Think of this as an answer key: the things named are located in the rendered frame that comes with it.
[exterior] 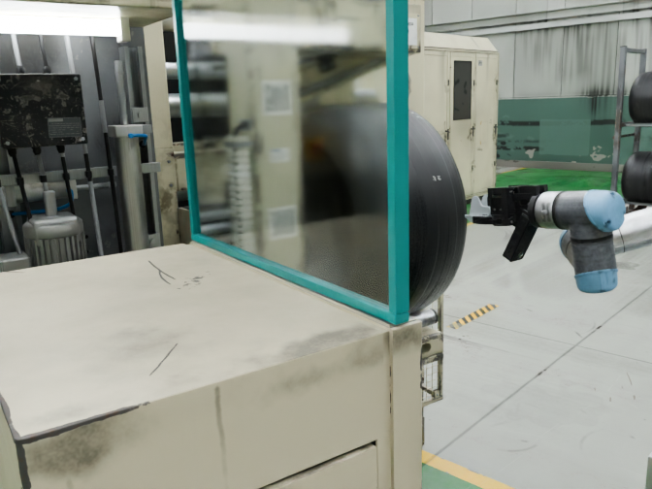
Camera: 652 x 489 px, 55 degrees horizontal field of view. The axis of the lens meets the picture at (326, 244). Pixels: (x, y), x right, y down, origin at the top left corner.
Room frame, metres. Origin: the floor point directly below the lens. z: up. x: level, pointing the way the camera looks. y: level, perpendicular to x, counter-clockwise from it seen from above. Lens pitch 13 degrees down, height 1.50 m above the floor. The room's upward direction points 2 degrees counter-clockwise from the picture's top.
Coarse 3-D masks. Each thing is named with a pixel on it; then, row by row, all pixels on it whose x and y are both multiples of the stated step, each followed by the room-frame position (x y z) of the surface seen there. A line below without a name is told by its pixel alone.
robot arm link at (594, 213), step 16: (560, 192) 1.19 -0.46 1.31; (576, 192) 1.15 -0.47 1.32; (592, 192) 1.13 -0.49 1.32; (608, 192) 1.11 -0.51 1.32; (560, 208) 1.16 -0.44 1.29; (576, 208) 1.13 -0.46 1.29; (592, 208) 1.10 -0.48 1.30; (608, 208) 1.09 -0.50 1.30; (624, 208) 1.11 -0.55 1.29; (560, 224) 1.16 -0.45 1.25; (576, 224) 1.13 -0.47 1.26; (592, 224) 1.10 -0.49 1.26; (608, 224) 1.09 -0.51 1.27
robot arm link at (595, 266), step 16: (576, 240) 1.13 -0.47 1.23; (592, 240) 1.11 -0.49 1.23; (608, 240) 1.11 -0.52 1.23; (576, 256) 1.13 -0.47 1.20; (592, 256) 1.11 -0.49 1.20; (608, 256) 1.11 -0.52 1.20; (576, 272) 1.14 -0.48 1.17; (592, 272) 1.11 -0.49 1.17; (608, 272) 1.11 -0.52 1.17; (592, 288) 1.11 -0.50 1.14; (608, 288) 1.11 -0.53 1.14
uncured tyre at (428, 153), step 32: (416, 128) 1.56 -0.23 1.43; (416, 160) 1.47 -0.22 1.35; (448, 160) 1.53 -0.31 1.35; (416, 192) 1.43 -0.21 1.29; (448, 192) 1.48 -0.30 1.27; (416, 224) 1.41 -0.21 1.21; (448, 224) 1.47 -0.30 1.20; (416, 256) 1.41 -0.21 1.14; (448, 256) 1.48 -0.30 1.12; (416, 288) 1.46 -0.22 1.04
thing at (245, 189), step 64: (192, 0) 1.01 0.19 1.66; (256, 0) 0.84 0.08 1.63; (320, 0) 0.72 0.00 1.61; (384, 0) 0.63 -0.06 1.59; (192, 64) 1.03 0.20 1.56; (256, 64) 0.85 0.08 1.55; (320, 64) 0.72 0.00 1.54; (384, 64) 0.63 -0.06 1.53; (192, 128) 1.04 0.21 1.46; (256, 128) 0.86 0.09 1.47; (320, 128) 0.73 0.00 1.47; (384, 128) 0.63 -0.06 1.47; (192, 192) 1.06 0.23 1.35; (256, 192) 0.87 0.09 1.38; (320, 192) 0.73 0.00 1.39; (384, 192) 0.63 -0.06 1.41; (256, 256) 0.88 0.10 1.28; (320, 256) 0.73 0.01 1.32; (384, 256) 0.63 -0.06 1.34
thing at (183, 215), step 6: (180, 210) 1.85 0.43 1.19; (186, 210) 1.82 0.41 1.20; (180, 216) 1.85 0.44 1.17; (186, 216) 1.81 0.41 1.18; (180, 222) 1.85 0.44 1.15; (186, 222) 1.81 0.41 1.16; (180, 228) 1.86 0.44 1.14; (186, 228) 1.82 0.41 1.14; (180, 234) 1.86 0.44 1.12; (186, 234) 1.82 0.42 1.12; (180, 240) 1.87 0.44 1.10; (186, 240) 1.83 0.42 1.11; (192, 240) 1.79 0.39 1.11
